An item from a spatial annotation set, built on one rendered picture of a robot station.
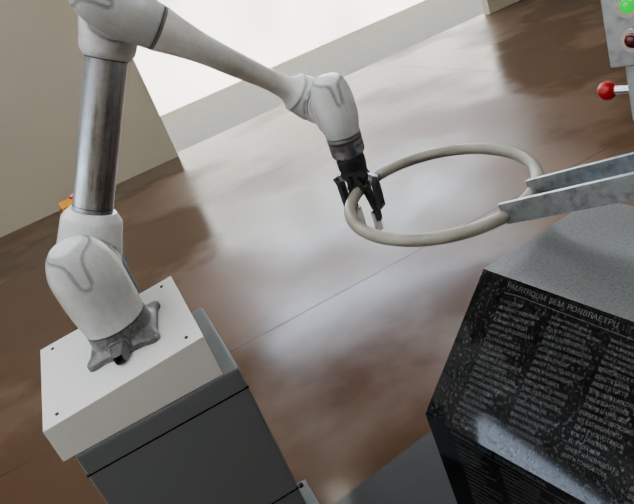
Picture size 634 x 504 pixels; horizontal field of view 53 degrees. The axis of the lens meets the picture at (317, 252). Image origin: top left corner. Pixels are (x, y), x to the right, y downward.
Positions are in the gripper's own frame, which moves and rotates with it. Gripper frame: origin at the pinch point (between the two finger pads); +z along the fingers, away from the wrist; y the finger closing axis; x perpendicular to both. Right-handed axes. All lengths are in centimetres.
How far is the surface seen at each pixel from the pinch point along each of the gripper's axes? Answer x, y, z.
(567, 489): -57, 64, 17
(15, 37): 260, -531, -41
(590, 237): -9, 60, -3
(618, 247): -13, 66, -3
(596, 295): -30, 65, -4
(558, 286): -27, 58, -3
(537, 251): -14, 50, -2
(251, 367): 21, -103, 95
